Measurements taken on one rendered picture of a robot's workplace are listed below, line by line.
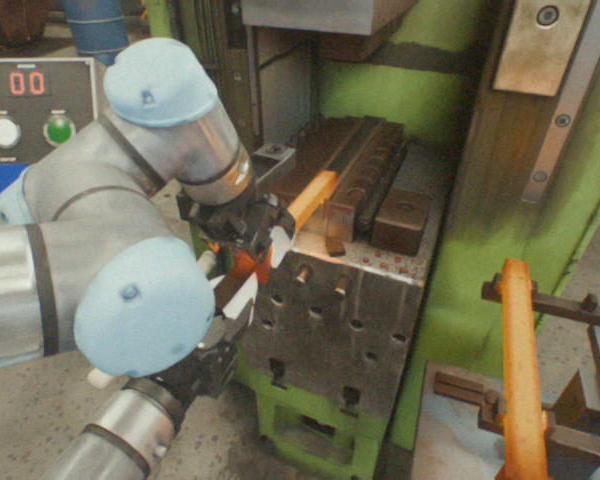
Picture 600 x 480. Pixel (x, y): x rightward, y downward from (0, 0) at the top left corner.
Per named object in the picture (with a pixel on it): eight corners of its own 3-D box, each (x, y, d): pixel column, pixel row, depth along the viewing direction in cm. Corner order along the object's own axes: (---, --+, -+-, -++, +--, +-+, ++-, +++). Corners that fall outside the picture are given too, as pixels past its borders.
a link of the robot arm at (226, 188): (189, 118, 43) (258, 130, 40) (206, 145, 47) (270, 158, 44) (155, 178, 40) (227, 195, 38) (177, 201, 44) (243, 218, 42)
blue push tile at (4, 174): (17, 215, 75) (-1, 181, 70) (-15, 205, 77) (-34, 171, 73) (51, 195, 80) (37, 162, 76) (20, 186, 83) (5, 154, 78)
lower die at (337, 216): (351, 242, 77) (354, 204, 72) (257, 218, 84) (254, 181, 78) (400, 152, 108) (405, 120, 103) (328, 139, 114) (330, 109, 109)
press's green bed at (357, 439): (367, 501, 125) (387, 421, 96) (258, 452, 136) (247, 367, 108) (405, 361, 165) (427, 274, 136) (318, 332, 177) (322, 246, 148)
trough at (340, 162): (328, 204, 75) (328, 198, 74) (301, 198, 76) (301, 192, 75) (385, 123, 105) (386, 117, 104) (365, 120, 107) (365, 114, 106)
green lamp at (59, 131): (66, 147, 75) (57, 124, 72) (47, 143, 76) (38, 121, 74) (79, 141, 77) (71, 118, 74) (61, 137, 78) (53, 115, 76)
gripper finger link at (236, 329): (232, 298, 53) (190, 347, 47) (230, 288, 52) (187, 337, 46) (263, 310, 52) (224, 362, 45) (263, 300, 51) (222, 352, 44)
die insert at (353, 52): (361, 61, 68) (364, 21, 64) (318, 57, 70) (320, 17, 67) (400, 28, 90) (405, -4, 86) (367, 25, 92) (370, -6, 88)
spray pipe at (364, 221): (368, 234, 75) (370, 221, 73) (353, 231, 76) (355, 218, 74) (407, 157, 100) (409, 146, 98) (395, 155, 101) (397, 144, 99)
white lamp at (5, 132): (10, 148, 74) (0, 125, 72) (-7, 144, 76) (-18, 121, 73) (25, 141, 77) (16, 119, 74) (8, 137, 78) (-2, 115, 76)
